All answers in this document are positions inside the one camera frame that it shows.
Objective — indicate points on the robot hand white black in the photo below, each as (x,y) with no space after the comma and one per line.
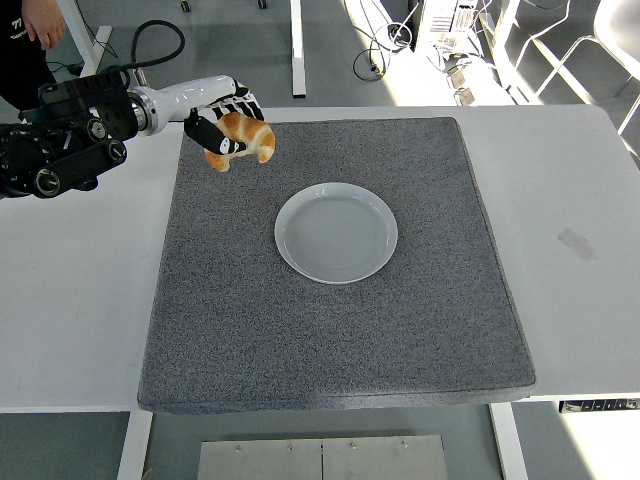
(195,97)

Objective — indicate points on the croissant bread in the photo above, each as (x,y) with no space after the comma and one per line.
(252,137)

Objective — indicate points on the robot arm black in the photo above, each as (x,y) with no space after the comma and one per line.
(75,130)

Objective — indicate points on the round grey-white plate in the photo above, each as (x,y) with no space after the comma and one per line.
(336,235)

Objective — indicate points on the grey metal plate with screws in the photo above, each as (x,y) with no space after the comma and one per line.
(385,460)
(260,460)

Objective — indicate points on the white slanted background table leg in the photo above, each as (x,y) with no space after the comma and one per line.
(87,45)

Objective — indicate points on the person's hand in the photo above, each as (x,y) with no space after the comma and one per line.
(45,25)

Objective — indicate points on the person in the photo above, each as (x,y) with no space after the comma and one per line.
(15,55)

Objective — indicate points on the white equipment box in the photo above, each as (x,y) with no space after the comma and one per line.
(445,22)

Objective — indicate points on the white power strip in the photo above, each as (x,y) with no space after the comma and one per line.
(467,82)

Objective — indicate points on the grey fabric mat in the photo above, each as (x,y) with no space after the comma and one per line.
(325,340)

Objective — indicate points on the clear tape patch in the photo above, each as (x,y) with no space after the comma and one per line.
(577,245)

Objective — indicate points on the table height control panel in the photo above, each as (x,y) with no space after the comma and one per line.
(600,405)

